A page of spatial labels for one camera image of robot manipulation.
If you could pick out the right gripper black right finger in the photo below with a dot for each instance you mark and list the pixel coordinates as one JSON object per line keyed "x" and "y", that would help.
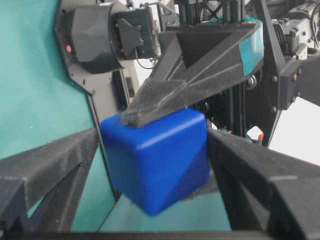
{"x": 264, "y": 190}

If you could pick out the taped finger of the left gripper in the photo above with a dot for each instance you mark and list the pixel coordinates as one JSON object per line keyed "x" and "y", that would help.
{"x": 199, "y": 62}

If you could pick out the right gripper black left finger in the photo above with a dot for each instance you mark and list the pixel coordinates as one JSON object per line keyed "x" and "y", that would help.
{"x": 40, "y": 189}

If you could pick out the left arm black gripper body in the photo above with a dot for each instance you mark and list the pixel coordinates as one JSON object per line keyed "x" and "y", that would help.
{"x": 259, "y": 101}

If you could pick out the blue block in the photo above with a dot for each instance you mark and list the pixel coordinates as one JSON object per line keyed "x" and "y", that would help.
{"x": 160, "y": 164}

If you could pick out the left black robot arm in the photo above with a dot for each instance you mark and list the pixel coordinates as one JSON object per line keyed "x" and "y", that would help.
{"x": 108, "y": 35}

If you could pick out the green table cloth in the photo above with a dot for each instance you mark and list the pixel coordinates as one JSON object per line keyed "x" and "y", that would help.
{"x": 40, "y": 104}

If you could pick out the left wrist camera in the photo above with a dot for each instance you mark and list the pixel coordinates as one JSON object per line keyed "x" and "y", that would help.
{"x": 298, "y": 31}

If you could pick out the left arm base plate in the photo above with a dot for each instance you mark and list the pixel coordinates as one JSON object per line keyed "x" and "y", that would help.
{"x": 107, "y": 94}

